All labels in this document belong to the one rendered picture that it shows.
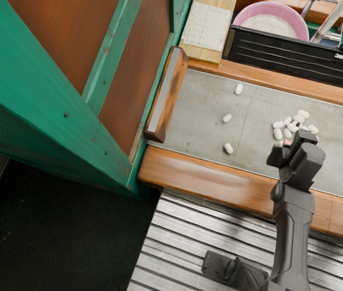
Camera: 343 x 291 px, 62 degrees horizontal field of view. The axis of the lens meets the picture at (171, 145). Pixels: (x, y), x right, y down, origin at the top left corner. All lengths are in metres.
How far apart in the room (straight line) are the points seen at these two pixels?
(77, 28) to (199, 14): 0.77
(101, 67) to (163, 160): 0.51
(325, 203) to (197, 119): 0.46
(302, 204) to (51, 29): 0.56
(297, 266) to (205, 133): 0.51
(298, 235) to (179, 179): 0.40
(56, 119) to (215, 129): 0.67
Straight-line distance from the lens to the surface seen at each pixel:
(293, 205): 0.66
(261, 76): 1.03
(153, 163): 0.89
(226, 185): 0.89
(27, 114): 0.30
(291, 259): 0.59
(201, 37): 1.05
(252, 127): 0.97
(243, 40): 0.67
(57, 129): 0.36
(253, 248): 1.00
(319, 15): 1.25
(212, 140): 0.93
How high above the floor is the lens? 1.63
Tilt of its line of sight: 75 degrees down
